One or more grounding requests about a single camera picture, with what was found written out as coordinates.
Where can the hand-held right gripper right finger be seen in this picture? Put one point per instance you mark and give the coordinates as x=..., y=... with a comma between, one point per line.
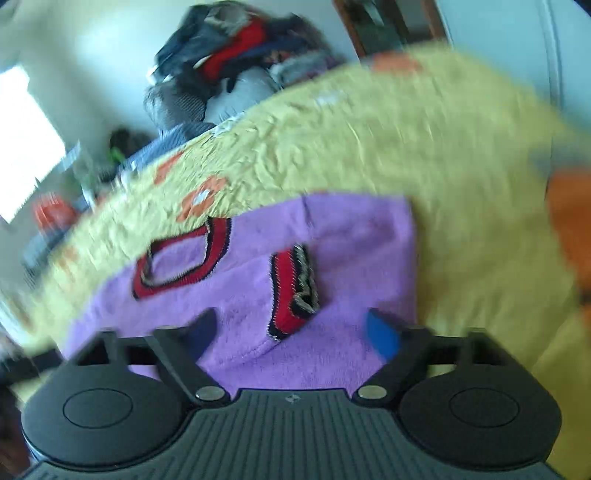
x=382, y=333

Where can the bright window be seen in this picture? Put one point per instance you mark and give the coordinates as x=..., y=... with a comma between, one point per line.
x=25, y=143

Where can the yellow floral bedspread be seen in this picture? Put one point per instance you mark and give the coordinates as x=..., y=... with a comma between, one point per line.
x=369, y=138

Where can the grey cloth bundle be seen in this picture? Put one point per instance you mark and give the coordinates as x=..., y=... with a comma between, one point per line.
x=184, y=104

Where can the blue striped cloth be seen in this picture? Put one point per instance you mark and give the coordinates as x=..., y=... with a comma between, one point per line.
x=161, y=147

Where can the purple sweater with red patches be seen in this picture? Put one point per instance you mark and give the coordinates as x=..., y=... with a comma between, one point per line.
x=341, y=258

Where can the wooden door frame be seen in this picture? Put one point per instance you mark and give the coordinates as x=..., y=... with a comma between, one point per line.
x=369, y=23

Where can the black and green item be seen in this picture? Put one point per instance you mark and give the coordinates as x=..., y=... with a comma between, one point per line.
x=121, y=144

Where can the pile of mixed clothes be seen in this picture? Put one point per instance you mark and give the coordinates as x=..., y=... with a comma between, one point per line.
x=240, y=41

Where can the dark blue cloth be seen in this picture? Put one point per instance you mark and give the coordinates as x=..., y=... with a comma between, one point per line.
x=44, y=249

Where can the red-orange bag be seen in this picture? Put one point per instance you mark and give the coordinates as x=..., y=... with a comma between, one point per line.
x=53, y=213

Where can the orange cloth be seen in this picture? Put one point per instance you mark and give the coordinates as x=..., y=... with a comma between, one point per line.
x=570, y=221

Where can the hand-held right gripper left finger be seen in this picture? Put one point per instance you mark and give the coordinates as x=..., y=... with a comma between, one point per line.
x=203, y=328

